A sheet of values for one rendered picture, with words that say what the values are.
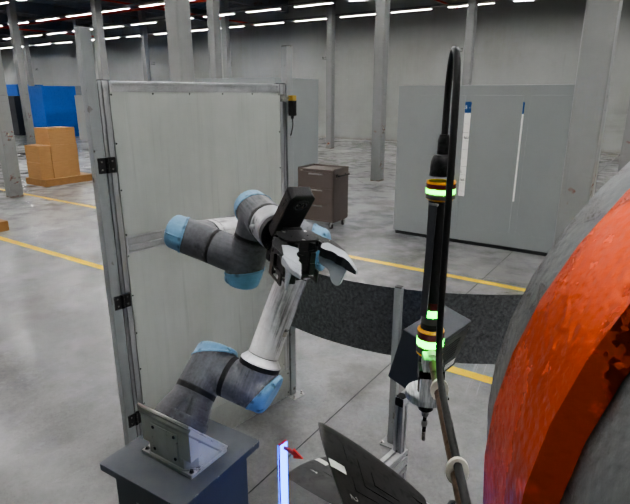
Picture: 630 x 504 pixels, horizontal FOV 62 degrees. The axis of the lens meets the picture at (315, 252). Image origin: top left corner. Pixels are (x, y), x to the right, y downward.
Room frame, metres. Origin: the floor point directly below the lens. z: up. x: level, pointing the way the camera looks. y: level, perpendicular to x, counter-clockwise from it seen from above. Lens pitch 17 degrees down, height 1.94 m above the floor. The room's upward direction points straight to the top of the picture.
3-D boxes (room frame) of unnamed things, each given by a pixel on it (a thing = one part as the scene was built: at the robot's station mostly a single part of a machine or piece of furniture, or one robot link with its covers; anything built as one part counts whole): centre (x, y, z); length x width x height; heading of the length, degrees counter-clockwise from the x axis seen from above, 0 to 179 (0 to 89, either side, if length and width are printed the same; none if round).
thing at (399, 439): (1.41, -0.27, 0.96); 0.03 x 0.03 x 0.20; 49
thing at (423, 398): (0.77, -0.19, 1.50); 0.09 x 0.07 x 0.10; 174
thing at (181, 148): (2.68, 0.54, 1.10); 1.21 x 0.06 x 2.20; 139
